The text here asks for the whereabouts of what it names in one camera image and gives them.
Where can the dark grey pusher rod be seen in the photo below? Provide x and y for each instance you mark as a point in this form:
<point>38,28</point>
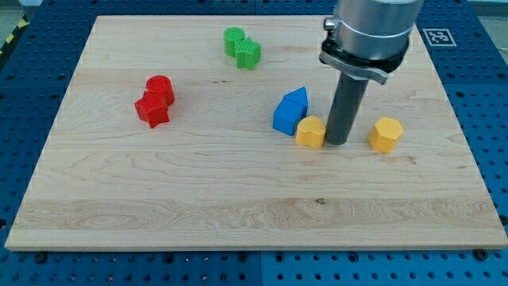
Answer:
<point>346,102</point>

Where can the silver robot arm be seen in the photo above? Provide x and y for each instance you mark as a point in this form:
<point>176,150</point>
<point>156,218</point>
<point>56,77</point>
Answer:
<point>366,40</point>

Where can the yellow hexagon block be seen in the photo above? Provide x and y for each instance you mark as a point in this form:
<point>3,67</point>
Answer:
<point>385,134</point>

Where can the blue triangle block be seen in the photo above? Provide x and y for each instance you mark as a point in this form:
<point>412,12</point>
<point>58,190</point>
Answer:
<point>298,96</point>

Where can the yellow heart block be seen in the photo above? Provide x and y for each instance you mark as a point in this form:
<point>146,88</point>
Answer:
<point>310,132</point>

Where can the blue cube block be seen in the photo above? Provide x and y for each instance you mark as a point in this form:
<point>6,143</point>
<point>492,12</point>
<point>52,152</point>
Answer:
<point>287,115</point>

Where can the white fiducial marker tag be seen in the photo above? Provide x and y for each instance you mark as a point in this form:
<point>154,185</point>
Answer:
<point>437,37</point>

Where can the green star block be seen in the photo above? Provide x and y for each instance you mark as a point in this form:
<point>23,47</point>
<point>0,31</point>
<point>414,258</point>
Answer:
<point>247,53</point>

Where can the green cylinder block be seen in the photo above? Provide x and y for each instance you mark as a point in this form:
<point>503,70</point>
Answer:
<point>230,37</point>

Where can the light wooden board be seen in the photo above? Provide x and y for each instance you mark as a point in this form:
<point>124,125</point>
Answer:
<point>219,177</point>

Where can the red cylinder block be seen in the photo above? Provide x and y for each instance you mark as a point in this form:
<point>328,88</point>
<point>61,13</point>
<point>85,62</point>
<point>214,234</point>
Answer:
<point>161,85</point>

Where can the red star block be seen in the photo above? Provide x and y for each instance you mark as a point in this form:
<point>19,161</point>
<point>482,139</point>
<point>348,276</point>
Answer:
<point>152,108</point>

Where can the black yellow hazard tape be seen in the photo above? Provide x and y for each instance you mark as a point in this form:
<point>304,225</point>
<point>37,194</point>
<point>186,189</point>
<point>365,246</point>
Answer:
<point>14,37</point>

